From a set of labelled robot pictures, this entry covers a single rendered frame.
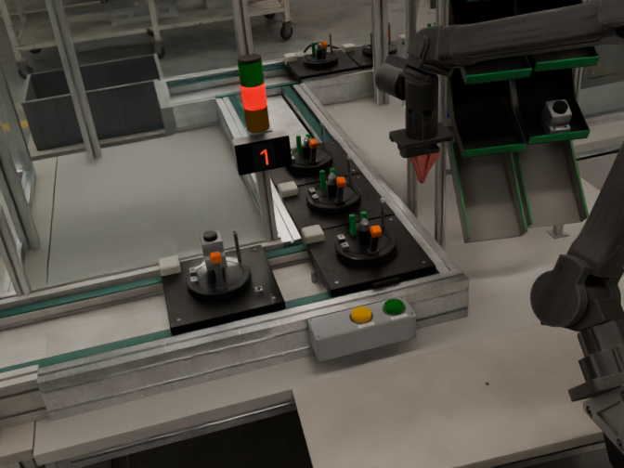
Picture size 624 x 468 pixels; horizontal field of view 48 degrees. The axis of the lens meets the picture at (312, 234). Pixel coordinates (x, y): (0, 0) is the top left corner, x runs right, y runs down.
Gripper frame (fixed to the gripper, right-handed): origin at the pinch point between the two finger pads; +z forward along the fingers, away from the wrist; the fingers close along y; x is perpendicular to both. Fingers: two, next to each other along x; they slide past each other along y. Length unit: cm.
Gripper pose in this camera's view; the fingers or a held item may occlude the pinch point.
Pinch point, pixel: (421, 177)
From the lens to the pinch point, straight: 134.3
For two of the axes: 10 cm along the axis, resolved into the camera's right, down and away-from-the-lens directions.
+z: 0.8, 8.4, 5.4
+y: -9.6, 2.0, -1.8
